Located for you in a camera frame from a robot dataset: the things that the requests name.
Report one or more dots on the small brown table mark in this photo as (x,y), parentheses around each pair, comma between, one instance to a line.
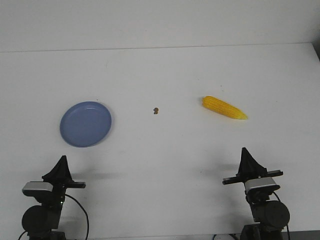
(155,110)

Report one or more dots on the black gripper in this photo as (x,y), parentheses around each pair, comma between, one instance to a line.
(250,169)
(61,174)

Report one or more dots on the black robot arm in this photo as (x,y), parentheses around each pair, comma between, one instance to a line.
(41,222)
(269,213)

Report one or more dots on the blue round plate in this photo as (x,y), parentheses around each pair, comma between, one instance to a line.
(85,124)

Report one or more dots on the yellow corn cob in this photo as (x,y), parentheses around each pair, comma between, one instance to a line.
(223,108)

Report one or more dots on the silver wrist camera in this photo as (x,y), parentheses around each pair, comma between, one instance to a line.
(264,183)
(35,188)

